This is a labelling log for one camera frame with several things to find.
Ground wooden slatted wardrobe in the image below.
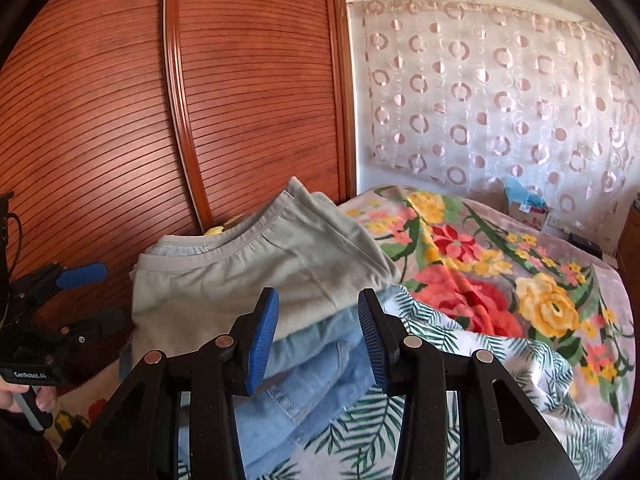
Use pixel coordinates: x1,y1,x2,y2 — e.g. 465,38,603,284
0,0,358,376

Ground pale teal garment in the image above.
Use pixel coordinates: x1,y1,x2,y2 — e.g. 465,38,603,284
147,241,213,260

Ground person's left forearm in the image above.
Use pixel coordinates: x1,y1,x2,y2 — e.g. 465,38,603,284
0,410,66,480

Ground circle patterned sheer curtain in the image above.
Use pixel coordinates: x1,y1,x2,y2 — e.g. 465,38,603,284
347,0,640,256

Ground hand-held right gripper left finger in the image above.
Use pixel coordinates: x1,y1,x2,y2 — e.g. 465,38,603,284
60,287,280,480

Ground black box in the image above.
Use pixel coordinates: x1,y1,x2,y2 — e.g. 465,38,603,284
565,230,608,256

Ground grey-green pants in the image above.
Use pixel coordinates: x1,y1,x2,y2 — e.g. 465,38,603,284
129,176,401,361

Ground cardboard box with blue plastic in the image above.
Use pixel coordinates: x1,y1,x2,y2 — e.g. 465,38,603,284
504,176,551,231

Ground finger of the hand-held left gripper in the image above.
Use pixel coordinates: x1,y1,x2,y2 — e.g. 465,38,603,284
15,262,108,306
50,307,126,348

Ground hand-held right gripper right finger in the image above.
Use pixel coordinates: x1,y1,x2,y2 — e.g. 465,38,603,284
357,287,581,480

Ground palm leaf bedsheet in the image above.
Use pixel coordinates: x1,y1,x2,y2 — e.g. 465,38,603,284
270,285,618,480

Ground yellow cloth item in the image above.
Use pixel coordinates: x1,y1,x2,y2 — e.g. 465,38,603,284
202,215,246,238

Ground blue denim jeans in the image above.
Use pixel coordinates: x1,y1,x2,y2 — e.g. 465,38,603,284
120,285,416,480

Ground person's left hand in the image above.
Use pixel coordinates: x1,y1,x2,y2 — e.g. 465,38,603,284
0,381,58,413

